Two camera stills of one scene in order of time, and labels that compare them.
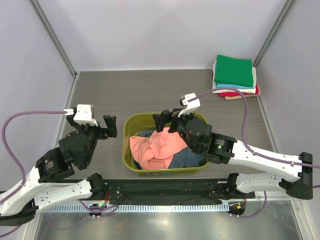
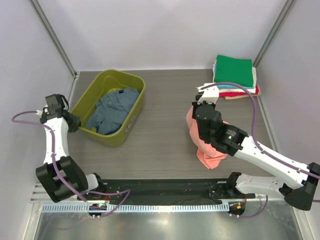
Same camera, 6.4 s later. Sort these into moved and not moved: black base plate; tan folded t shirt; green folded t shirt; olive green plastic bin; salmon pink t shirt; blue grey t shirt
Moved: blue grey t shirt; olive green plastic bin; salmon pink t shirt
Not moved: green folded t shirt; tan folded t shirt; black base plate
